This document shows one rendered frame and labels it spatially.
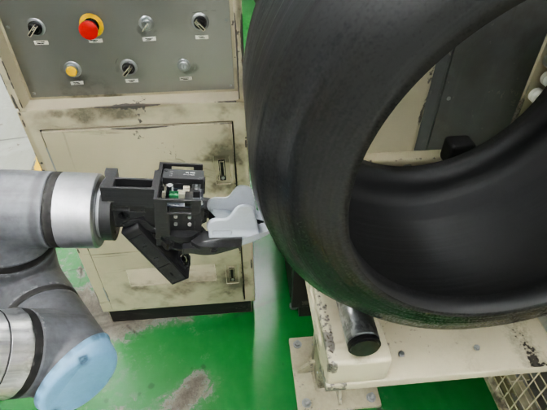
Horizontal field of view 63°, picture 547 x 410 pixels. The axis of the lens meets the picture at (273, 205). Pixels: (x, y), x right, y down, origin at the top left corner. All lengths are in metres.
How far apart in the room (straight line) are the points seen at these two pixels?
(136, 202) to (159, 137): 0.66
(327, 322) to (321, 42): 0.44
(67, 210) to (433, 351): 0.56
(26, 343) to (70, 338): 0.05
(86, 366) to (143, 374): 1.15
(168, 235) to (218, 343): 1.17
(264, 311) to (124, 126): 0.91
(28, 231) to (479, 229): 0.64
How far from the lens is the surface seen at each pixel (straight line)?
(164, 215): 0.51
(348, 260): 0.46
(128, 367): 1.70
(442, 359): 0.76
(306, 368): 1.58
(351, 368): 0.67
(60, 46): 1.18
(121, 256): 1.49
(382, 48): 0.34
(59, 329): 0.53
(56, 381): 0.52
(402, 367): 0.73
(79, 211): 0.53
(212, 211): 0.57
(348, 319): 0.63
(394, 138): 0.86
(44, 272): 0.62
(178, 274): 0.59
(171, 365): 1.66
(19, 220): 0.55
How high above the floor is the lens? 1.43
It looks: 42 degrees down
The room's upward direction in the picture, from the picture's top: straight up
